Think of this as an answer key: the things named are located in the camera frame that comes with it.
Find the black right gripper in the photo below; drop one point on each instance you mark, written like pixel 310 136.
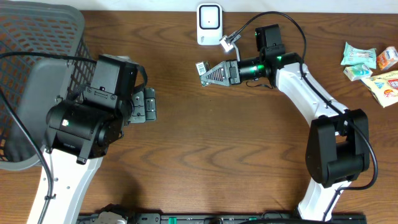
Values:
pixel 229 74

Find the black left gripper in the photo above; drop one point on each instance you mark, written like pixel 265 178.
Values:
pixel 143 112

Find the dark green round-label box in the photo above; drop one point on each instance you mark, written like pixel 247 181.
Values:
pixel 202 67

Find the teal wipes pouch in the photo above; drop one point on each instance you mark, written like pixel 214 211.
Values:
pixel 354 56

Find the small teal tissue pack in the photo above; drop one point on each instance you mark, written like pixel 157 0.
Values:
pixel 357 72

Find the yellow wet wipes pack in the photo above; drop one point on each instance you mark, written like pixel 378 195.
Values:
pixel 383 87

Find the orange small tissue pack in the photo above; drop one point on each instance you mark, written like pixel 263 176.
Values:
pixel 387 58

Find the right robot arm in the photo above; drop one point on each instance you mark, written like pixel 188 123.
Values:
pixel 338 147

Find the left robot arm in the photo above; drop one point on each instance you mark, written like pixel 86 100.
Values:
pixel 76 140

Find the white barcode scanner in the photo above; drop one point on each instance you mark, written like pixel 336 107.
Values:
pixel 209 24

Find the grey plastic shopping basket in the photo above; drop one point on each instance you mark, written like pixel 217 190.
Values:
pixel 32 85

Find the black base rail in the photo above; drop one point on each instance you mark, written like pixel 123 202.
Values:
pixel 117 214

